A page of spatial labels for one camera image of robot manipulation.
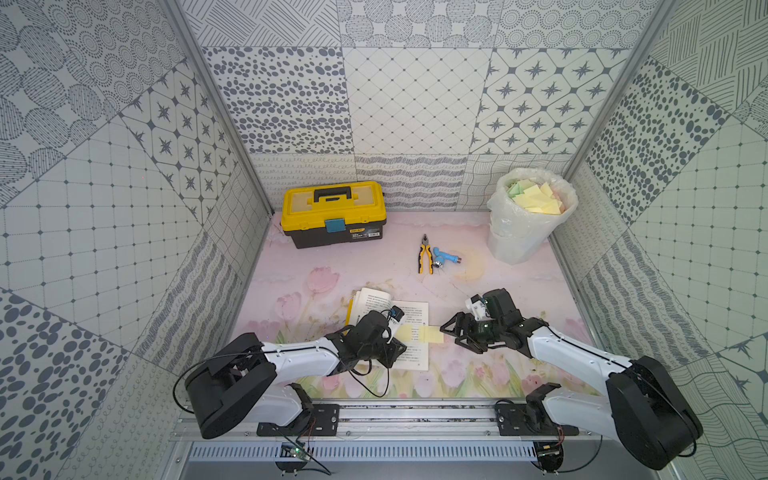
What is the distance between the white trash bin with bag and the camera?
2.80 feet

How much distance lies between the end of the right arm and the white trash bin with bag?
0.30 metres

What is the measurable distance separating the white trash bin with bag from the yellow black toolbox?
393 mm

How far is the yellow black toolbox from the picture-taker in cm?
100

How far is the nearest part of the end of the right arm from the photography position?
642mm

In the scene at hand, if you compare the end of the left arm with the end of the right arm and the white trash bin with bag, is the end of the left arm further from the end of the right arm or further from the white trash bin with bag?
the white trash bin with bag
